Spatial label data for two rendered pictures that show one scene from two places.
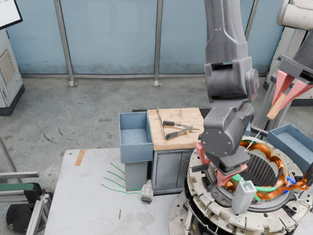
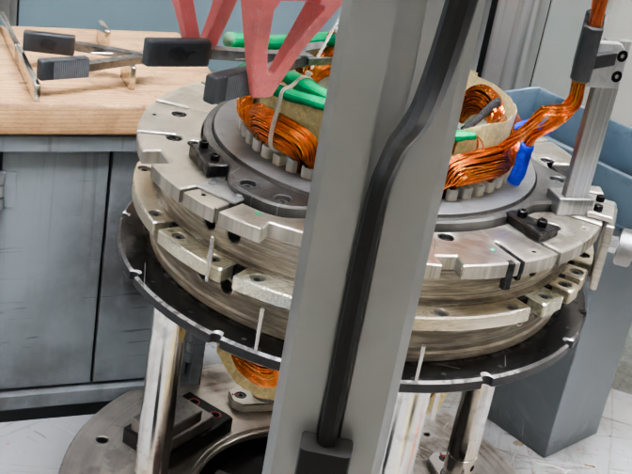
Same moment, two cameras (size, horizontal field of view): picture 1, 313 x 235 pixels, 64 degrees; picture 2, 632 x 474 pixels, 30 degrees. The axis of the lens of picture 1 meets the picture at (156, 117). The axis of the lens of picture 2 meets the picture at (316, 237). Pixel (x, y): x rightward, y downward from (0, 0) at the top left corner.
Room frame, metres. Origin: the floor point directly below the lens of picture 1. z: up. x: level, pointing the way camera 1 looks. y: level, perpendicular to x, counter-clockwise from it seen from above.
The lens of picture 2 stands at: (-0.27, -0.03, 1.38)
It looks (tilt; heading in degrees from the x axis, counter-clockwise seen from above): 26 degrees down; 344
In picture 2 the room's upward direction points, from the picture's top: 10 degrees clockwise
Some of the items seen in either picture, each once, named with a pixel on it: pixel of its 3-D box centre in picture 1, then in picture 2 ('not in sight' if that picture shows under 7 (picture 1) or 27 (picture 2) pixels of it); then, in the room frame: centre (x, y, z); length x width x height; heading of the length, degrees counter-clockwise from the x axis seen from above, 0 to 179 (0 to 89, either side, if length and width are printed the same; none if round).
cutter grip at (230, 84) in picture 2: (213, 185); (231, 84); (0.35, -0.14, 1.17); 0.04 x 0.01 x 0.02; 133
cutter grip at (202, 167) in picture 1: (200, 168); (177, 52); (0.39, -0.11, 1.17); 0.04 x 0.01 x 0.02; 107
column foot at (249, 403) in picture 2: not in sight; (265, 398); (0.58, -0.25, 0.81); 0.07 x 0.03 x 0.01; 96
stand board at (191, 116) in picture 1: (178, 127); (91, 77); (0.68, -0.08, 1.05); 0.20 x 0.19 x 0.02; 101
